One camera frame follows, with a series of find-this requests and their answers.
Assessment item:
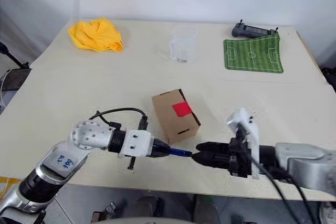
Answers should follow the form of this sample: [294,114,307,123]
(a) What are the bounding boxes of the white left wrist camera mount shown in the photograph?
[117,129,154,158]

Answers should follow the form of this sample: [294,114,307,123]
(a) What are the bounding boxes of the black stand pole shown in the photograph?
[0,41,30,69]

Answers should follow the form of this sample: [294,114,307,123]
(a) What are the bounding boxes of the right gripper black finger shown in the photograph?
[191,152,232,172]
[195,141,232,157]

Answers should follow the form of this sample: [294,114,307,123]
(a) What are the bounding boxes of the yellow crumpled cloth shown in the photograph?
[67,18,124,53]

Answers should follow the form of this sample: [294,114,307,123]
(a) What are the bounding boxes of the brown cardboard box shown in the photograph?
[151,88,202,146]

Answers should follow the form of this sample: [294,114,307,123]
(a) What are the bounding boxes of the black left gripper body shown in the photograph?
[127,139,162,171]

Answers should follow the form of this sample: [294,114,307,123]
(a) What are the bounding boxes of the grey handheld controller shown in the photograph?
[231,19,279,39]

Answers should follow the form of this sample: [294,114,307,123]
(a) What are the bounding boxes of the red tape patch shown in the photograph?
[172,101,193,118]

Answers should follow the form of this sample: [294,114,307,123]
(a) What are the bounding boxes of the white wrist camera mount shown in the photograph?
[117,129,154,158]
[226,106,261,180]

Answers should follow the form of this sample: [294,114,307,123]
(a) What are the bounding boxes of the yellow cardboard carton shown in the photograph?
[0,175,22,201]

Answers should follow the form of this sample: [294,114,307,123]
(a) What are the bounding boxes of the black equipment part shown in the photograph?
[321,66,336,91]

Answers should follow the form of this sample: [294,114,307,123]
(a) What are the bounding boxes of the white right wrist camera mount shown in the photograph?
[226,106,261,180]

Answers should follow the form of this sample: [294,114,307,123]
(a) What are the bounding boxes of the metal bracket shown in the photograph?
[90,201,118,224]

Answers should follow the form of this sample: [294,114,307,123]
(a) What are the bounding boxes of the black mesh tray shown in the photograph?
[4,68,33,92]

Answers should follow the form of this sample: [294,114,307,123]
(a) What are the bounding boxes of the pale rounded robot torso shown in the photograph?
[103,216,195,224]

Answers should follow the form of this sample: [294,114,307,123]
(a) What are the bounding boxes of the clear plastic measuring cup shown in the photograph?
[169,25,199,64]

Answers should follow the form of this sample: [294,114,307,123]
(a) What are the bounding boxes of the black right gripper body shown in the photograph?
[228,132,254,178]

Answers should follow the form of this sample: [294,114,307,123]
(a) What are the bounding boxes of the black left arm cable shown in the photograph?
[88,106,150,131]

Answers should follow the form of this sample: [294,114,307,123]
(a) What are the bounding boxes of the green soccer field mat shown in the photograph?
[223,33,285,74]

